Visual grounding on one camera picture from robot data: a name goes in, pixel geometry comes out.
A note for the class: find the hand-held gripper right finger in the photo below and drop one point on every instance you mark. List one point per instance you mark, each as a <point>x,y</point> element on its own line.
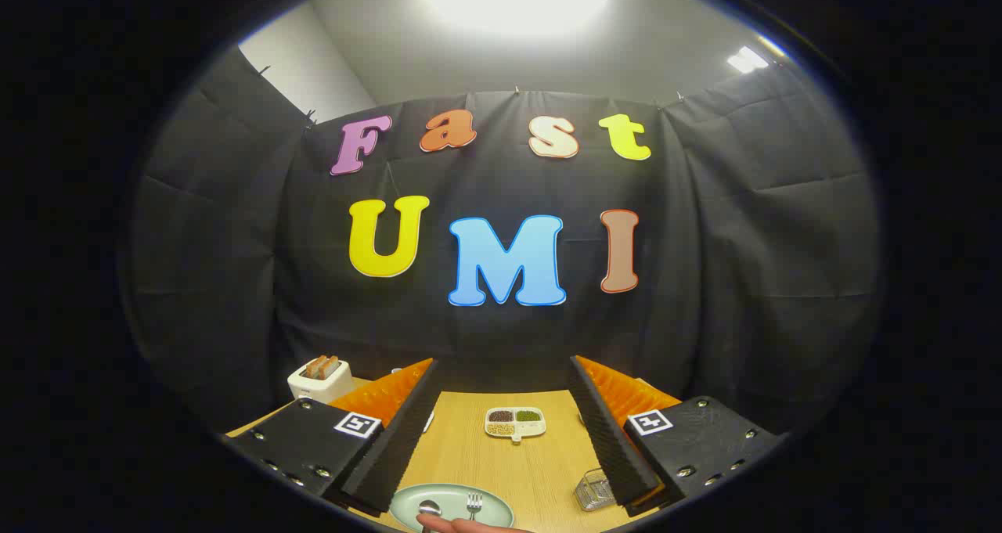
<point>614,447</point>

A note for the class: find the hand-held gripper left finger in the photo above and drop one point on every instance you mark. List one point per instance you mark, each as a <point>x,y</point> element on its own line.
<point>399,447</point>

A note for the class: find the pale green plate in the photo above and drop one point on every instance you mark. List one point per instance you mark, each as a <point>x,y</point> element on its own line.
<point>407,509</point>

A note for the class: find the white divided dish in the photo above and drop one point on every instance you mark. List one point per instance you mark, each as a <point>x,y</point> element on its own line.
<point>526,431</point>

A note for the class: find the pile of green beans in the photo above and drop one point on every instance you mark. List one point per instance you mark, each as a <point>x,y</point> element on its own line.
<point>529,415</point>

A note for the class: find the white toaster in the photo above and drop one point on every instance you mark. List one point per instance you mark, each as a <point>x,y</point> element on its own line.
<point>313,390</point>

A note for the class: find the pile of yellow beans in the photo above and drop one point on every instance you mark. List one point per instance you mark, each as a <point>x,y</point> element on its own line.
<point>501,429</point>

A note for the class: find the toasted bread slice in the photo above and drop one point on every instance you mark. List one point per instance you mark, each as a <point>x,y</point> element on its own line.
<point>315,367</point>
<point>333,366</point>

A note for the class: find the pile of dark beans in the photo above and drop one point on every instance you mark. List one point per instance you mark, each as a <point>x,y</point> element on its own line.
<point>501,415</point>

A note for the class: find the small ceiling light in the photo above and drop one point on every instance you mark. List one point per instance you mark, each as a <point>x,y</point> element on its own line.
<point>747,59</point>

